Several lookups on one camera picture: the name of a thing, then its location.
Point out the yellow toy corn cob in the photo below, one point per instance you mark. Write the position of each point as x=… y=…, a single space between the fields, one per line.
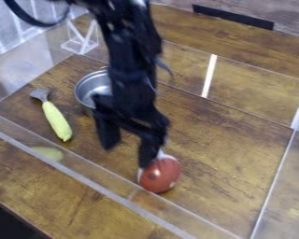
x=54 y=117

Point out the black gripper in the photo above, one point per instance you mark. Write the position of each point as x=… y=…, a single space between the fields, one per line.
x=129 y=106

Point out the red and white toy mushroom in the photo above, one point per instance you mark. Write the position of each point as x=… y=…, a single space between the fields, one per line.
x=159 y=177

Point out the clear acrylic front barrier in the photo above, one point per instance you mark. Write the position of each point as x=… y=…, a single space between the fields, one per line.
x=171 y=216

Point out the clear acrylic right barrier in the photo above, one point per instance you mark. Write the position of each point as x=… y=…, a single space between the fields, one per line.
x=278 y=220

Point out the black strip on table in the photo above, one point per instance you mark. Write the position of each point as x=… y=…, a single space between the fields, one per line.
x=228 y=16

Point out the silver metal pot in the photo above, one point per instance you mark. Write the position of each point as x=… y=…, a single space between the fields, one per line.
x=94 y=83

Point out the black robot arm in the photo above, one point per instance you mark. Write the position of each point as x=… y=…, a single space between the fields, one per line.
x=133 y=43

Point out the clear acrylic barrier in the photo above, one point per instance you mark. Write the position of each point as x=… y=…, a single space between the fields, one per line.
x=278 y=220
x=171 y=216

